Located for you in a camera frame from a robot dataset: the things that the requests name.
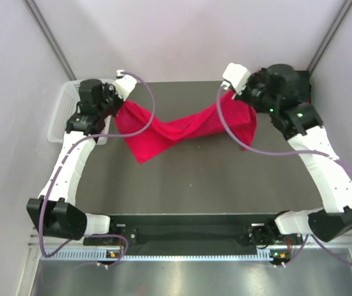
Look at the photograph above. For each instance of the aluminium corner post left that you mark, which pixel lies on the aluminium corner post left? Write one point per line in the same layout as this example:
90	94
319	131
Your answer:
42	24

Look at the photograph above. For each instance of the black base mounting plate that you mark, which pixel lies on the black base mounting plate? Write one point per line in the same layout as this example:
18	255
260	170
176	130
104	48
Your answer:
198	234

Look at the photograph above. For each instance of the slotted grey cable duct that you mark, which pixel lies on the slotted grey cable duct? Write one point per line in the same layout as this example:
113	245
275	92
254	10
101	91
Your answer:
112	255

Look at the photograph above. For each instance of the pink t shirt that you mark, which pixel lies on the pink t shirt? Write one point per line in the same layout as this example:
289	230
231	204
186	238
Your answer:
160	135

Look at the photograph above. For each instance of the white plastic basket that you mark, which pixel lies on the white plastic basket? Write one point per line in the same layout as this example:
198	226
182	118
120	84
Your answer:
66	106

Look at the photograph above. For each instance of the black folded t shirt top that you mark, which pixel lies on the black folded t shirt top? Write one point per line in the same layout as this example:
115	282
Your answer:
304	85

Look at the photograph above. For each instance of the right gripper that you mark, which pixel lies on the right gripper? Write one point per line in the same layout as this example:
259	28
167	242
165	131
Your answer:
252	79

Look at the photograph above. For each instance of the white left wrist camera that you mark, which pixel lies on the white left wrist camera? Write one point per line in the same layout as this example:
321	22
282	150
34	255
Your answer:
124	84

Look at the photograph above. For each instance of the aluminium corner post right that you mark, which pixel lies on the aluminium corner post right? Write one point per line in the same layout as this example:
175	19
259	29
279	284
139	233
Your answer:
335	25

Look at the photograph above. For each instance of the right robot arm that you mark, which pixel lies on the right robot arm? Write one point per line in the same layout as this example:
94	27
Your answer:
285	93

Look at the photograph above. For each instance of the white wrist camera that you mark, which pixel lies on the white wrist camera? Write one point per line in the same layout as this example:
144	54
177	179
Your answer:
235	78
124	84

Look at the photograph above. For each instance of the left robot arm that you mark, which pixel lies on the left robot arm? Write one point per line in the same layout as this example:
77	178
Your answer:
54	213

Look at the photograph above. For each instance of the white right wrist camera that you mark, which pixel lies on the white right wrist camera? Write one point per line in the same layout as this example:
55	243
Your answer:
235	78

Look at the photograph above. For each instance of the aluminium corner post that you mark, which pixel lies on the aluminium corner post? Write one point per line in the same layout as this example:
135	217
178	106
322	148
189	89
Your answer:
42	24
335	25

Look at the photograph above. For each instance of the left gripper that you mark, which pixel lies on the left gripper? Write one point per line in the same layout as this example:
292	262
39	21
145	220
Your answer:
110	89

